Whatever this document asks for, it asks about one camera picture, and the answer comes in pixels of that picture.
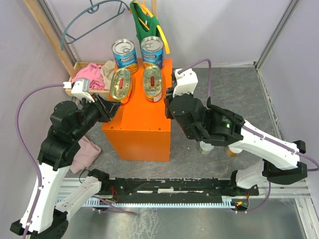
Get wooden upright behind shirt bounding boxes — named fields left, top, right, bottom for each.
left=151, top=0, right=158, bottom=17

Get green tank top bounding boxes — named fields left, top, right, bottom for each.
left=130, top=1, right=160, bottom=44

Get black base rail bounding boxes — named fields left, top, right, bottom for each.
left=87, top=169, right=259, bottom=205

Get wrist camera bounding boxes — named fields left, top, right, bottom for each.
left=63, top=78, right=94, bottom=103
left=173, top=68, right=198, bottom=98

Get yellow plastic hanger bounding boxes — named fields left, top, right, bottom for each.
left=133, top=0, right=170, bottom=55

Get wooden tray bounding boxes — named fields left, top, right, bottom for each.
left=65, top=62, right=109, bottom=100

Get aluminium corner profile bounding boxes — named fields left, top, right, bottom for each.
left=254, top=0, right=300, bottom=71

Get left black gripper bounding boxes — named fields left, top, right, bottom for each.
left=74, top=91, right=123, bottom=138

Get wooden post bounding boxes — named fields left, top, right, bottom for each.
left=24, top=0, right=76, bottom=77

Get can with white lid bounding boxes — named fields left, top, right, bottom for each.
left=199, top=141, right=214, bottom=155

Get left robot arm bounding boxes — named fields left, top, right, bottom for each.
left=10, top=94, right=121, bottom=239

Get orange box counter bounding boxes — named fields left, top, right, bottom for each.
left=102, top=58, right=171, bottom=162

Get light blue cable duct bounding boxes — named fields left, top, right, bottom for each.
left=57, top=195, right=236, bottom=208

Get oval red sardine tin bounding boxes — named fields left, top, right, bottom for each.
left=110, top=68, right=132, bottom=105

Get mauve cloth on floor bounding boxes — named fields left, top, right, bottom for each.
left=70, top=136, right=102, bottom=174

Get teal plastic hanger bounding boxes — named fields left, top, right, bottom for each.
left=51, top=0, right=132, bottom=50

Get beige cloth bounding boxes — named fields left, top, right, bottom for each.
left=100, top=60, right=116, bottom=90

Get blue soup can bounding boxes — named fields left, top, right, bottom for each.
left=112, top=39, right=138, bottom=74

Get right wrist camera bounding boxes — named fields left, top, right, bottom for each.
left=173, top=68, right=198, bottom=98

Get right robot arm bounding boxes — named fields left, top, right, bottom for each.
left=164, top=87, right=308, bottom=195

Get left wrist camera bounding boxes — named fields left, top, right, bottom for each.
left=63, top=78, right=94, bottom=103

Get small can white lid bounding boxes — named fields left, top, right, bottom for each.
left=225, top=147, right=243, bottom=157

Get pink cloth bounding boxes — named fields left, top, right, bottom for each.
left=71, top=63, right=106, bottom=90

